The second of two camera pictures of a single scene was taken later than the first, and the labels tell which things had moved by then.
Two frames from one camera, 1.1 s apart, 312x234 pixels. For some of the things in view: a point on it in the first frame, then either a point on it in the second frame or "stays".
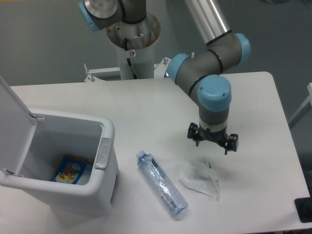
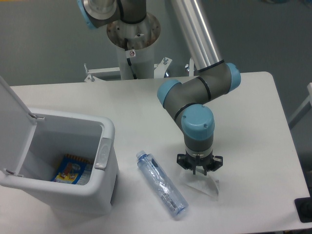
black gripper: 219,137 → 192,162
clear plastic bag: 199,174 stays
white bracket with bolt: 160,68 stays
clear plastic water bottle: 164,187 stays
